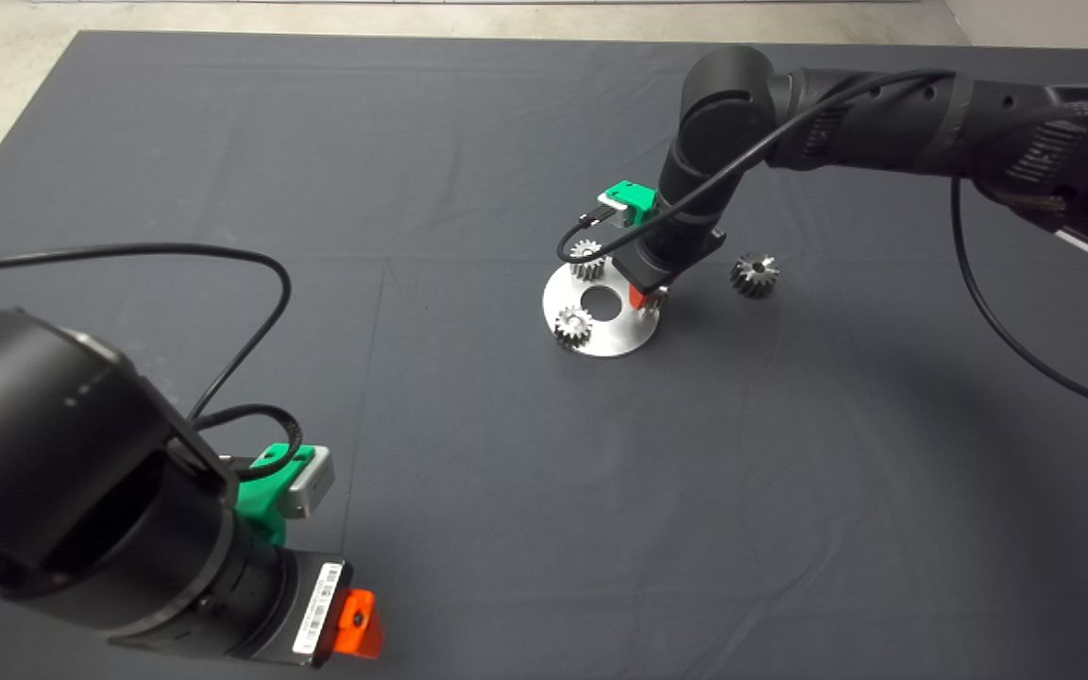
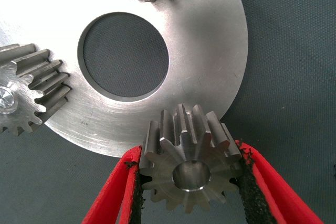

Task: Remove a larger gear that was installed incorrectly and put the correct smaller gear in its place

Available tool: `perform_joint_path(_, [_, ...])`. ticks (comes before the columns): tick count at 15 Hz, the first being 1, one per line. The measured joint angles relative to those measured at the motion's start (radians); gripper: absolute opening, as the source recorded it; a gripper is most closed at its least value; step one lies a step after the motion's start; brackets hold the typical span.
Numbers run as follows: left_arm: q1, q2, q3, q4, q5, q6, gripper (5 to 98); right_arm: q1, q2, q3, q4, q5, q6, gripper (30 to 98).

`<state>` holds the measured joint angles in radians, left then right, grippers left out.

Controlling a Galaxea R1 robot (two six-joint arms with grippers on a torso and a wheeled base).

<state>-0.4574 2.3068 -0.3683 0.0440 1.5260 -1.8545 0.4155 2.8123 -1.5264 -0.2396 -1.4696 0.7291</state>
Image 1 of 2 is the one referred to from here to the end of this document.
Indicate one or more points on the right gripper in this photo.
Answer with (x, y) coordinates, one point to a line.
(671, 260)

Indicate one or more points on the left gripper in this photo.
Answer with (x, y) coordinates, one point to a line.
(297, 604)

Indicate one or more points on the large steel gear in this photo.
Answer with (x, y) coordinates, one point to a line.
(755, 275)

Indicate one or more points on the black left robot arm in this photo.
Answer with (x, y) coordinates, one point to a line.
(43, 472)

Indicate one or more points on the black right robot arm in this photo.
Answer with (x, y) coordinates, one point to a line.
(846, 118)

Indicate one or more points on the round metal plate with hole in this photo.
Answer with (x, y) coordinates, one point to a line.
(615, 335)

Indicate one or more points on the dark grey table cloth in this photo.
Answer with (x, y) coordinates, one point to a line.
(506, 472)

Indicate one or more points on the silver camera box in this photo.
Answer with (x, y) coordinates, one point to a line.
(612, 210)
(311, 480)

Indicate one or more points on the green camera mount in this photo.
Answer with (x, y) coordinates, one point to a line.
(263, 499)
(634, 200)

